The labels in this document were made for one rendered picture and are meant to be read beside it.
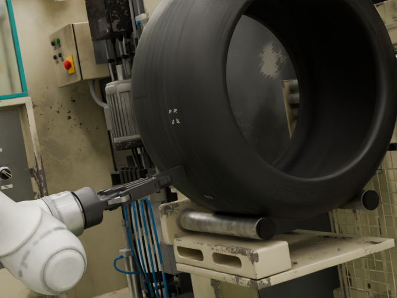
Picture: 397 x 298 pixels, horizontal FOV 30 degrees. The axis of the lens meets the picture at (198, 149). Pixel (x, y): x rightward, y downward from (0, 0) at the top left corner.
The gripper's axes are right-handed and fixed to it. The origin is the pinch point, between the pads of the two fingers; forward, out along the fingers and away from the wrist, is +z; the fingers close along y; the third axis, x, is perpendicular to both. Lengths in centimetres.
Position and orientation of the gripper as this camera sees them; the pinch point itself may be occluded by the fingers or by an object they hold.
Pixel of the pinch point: (168, 177)
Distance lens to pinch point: 148.7
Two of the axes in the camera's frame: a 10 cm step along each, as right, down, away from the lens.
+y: -4.8, 0.4, 8.8
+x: 2.7, 9.6, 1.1
